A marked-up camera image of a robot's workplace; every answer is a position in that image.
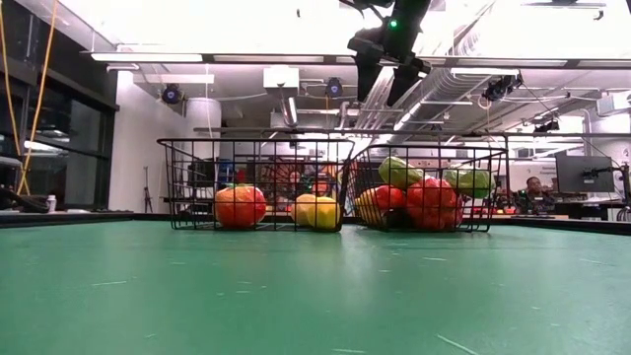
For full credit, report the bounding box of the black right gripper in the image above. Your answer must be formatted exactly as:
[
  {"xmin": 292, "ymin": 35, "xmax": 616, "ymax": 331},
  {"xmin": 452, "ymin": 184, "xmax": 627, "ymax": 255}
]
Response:
[{"xmin": 347, "ymin": 24, "xmax": 433, "ymax": 108}]

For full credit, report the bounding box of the green cucumber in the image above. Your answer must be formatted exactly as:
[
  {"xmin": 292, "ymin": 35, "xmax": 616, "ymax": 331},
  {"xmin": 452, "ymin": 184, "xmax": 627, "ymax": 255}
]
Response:
[
  {"xmin": 378, "ymin": 156, "xmax": 426, "ymax": 191},
  {"xmin": 442, "ymin": 167, "xmax": 497, "ymax": 200}
]

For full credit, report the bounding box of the glossy red round tomato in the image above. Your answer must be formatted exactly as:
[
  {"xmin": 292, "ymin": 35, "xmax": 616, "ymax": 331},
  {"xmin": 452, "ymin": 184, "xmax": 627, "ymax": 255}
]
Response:
[{"xmin": 374, "ymin": 184, "xmax": 408, "ymax": 214}]

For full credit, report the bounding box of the yellow corn toy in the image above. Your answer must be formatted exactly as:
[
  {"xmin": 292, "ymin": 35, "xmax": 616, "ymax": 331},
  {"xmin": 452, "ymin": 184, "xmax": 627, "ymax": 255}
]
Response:
[{"xmin": 353, "ymin": 188, "xmax": 385, "ymax": 227}]

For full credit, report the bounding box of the red bell pepper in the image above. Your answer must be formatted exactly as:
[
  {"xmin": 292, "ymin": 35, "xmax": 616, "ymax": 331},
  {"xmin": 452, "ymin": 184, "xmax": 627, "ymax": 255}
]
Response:
[{"xmin": 405, "ymin": 177, "xmax": 465, "ymax": 232}]

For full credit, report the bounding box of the pale yellow potato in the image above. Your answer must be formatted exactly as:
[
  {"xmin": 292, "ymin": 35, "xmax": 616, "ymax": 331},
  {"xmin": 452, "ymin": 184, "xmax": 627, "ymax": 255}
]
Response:
[{"xmin": 289, "ymin": 193, "xmax": 316, "ymax": 227}]

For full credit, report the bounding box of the orange-red ribbed tomato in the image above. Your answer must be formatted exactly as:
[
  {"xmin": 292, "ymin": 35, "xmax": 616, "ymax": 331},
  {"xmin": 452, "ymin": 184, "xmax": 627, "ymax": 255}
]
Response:
[{"xmin": 213, "ymin": 184, "xmax": 268, "ymax": 230}]

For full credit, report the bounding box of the blue ceiling-mounted device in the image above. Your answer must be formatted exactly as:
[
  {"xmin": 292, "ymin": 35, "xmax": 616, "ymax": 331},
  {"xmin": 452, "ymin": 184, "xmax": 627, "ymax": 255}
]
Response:
[{"xmin": 324, "ymin": 76, "xmax": 345, "ymax": 99}]

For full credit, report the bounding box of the white ceiling box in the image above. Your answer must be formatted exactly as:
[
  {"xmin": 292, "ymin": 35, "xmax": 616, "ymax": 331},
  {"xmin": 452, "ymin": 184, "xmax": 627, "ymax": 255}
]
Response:
[{"xmin": 262, "ymin": 66, "xmax": 301, "ymax": 90}]

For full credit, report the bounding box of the black ceiling-mounted device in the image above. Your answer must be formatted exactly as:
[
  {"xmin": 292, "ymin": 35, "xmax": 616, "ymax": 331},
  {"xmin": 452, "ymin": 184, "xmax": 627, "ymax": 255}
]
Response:
[
  {"xmin": 481, "ymin": 73, "xmax": 524, "ymax": 104},
  {"xmin": 161, "ymin": 83, "xmax": 184, "ymax": 106}
]

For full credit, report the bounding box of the yellow lemon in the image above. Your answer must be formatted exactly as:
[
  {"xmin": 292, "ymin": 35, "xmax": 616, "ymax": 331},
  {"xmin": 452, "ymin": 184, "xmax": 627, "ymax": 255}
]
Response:
[{"xmin": 310, "ymin": 195, "xmax": 342, "ymax": 231}]

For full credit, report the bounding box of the person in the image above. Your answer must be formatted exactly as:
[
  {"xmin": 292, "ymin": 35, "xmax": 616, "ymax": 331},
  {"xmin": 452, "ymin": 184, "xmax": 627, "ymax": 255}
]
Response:
[{"xmin": 516, "ymin": 176, "xmax": 559, "ymax": 216}]

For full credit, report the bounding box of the white cylindrical column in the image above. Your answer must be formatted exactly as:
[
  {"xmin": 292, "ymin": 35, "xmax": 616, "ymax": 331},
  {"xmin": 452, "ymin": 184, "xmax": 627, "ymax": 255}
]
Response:
[{"xmin": 184, "ymin": 97, "xmax": 223, "ymax": 164}]

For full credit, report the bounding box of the dark desk monitor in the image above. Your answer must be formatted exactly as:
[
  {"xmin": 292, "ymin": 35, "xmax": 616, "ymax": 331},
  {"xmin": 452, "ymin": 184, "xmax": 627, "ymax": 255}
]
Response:
[{"xmin": 555, "ymin": 154, "xmax": 615, "ymax": 194}]

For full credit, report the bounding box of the green table mat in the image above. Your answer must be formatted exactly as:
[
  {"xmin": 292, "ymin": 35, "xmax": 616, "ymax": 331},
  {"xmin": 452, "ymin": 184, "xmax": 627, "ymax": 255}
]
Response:
[{"xmin": 0, "ymin": 219, "xmax": 631, "ymax": 355}]

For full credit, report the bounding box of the long ceiling light fixture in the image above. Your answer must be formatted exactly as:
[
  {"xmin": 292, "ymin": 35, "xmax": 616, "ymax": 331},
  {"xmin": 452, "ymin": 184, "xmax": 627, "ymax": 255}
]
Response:
[{"xmin": 90, "ymin": 51, "xmax": 204, "ymax": 64}]

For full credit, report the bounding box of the black tripod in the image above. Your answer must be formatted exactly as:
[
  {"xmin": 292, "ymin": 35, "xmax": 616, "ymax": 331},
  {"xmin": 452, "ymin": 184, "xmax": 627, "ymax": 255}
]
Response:
[{"xmin": 141, "ymin": 165, "xmax": 155, "ymax": 214}]

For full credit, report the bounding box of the black wire basket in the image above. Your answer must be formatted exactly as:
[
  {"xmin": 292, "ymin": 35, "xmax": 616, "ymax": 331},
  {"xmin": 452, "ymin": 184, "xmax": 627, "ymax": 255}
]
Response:
[
  {"xmin": 344, "ymin": 143, "xmax": 509, "ymax": 233},
  {"xmin": 157, "ymin": 137, "xmax": 356, "ymax": 233}
]

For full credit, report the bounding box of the yellow cable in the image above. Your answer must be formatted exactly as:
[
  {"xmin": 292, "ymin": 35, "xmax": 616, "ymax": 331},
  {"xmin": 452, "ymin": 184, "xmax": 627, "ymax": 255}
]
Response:
[{"xmin": 17, "ymin": 0, "xmax": 59, "ymax": 196}]

